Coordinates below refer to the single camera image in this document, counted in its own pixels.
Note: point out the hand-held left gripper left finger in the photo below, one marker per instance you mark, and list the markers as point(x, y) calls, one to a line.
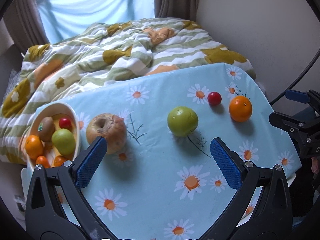
point(91, 162)

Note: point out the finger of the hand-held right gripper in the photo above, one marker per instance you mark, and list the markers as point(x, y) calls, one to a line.
point(287, 125)
point(297, 96)

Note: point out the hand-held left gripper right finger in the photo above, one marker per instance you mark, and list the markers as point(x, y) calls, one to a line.
point(225, 165)

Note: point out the small tangerine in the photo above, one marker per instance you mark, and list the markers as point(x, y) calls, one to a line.
point(42, 161)
point(60, 160)

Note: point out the yellow brown apple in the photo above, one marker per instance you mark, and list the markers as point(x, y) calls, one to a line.
point(106, 132)

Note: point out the small green apple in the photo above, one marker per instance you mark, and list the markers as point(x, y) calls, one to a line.
point(63, 142)

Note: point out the red cherry tomato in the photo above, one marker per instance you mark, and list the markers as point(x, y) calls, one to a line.
point(65, 123)
point(214, 98)

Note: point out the medium orange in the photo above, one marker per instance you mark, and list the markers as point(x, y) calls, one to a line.
point(240, 108)

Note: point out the brown kiwi with green sticker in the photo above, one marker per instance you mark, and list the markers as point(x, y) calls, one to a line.
point(46, 129)

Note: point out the cream bowl with duck print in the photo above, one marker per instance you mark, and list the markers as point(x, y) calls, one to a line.
point(67, 108)

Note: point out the large orange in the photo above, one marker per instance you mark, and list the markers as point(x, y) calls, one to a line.
point(33, 147)

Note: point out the large green apple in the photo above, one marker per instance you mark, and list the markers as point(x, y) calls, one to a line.
point(182, 121)

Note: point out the person's right hand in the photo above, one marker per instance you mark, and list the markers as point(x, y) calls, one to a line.
point(316, 165)

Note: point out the blue daisy print tablecloth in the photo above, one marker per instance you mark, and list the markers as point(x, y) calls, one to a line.
point(155, 170)

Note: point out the green striped flower blanket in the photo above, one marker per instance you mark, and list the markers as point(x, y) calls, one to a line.
point(100, 55)

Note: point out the grey patterned pillow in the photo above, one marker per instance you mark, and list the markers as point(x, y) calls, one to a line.
point(10, 82)

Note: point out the grey headboard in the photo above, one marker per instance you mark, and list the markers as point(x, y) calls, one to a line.
point(11, 63)

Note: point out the light blue window cloth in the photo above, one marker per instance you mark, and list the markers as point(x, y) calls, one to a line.
point(95, 7)

